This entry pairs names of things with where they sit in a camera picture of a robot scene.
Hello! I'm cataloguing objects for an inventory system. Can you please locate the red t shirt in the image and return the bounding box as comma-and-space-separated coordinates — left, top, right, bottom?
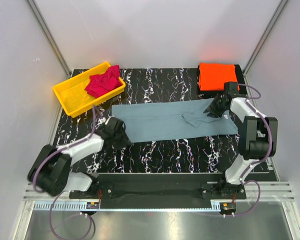
84, 65, 122, 98

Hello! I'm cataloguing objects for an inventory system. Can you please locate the left aluminium corner post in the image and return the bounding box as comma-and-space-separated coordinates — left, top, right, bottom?
25, 0, 72, 77

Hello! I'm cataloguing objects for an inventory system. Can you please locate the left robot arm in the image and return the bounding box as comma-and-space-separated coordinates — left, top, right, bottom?
27, 116, 131, 198

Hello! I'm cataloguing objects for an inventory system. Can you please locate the yellow plastic tray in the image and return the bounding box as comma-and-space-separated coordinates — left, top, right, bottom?
53, 62, 126, 118

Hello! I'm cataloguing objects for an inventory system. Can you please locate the aluminium corner post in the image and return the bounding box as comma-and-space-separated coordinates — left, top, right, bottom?
243, 0, 290, 75
25, 0, 72, 77

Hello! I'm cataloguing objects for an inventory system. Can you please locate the aluminium frame rail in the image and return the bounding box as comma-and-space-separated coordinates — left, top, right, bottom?
23, 182, 294, 212

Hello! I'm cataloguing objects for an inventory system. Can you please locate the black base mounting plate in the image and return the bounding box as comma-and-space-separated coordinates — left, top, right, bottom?
67, 172, 247, 210

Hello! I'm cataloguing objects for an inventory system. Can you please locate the folded orange t shirt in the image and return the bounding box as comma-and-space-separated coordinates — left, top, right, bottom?
198, 62, 238, 92

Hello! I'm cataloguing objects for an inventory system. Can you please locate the right aluminium corner post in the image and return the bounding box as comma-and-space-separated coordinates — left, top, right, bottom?
243, 0, 290, 75

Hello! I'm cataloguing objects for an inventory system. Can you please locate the blue-grey t shirt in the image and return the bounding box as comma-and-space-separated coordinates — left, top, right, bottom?
111, 98, 238, 143

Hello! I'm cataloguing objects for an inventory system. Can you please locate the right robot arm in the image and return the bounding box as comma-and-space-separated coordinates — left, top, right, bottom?
202, 82, 278, 199

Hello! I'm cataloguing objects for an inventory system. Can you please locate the folded black t shirt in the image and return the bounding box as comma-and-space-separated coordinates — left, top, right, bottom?
197, 64, 245, 98

